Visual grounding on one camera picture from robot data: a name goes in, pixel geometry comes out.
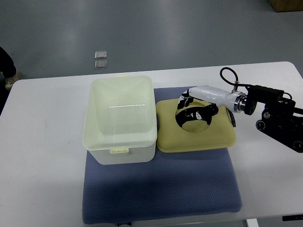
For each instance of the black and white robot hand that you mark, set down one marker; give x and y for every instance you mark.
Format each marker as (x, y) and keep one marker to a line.
(214, 96)

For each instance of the yellow box lid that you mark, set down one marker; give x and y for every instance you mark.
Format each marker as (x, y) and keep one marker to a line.
(194, 135)

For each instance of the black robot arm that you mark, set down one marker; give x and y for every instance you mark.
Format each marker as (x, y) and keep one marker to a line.
(280, 119)

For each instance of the white storage box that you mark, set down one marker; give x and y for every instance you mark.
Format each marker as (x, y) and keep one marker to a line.
(121, 123)

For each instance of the cardboard box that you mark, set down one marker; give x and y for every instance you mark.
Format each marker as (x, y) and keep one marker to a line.
(286, 5)

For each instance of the blue cushion mat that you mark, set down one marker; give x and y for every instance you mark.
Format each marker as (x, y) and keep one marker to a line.
(170, 185)

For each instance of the lower metal floor plate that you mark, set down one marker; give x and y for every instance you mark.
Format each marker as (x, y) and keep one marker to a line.
(100, 64)

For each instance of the metal floor plate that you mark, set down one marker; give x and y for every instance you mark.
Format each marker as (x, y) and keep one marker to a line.
(100, 55)
(100, 64)

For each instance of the upper metal floor plate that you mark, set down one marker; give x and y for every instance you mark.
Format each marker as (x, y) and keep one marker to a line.
(100, 55)

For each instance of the person's shoe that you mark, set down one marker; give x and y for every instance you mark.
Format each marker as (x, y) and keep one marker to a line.
(10, 81)

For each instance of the person in grey sweatshirt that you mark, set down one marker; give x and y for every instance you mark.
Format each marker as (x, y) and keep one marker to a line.
(7, 66)

